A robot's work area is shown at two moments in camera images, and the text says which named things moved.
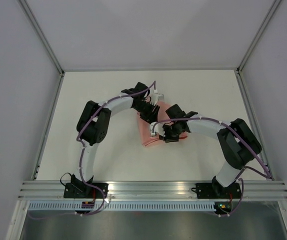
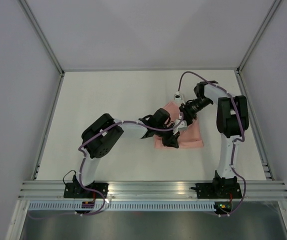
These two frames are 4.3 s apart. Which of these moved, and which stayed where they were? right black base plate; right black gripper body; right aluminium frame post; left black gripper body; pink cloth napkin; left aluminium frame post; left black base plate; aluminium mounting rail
Moved: pink cloth napkin; left black gripper body; right black gripper body
Stayed: aluminium mounting rail; right black base plate; left aluminium frame post; left black base plate; right aluminium frame post
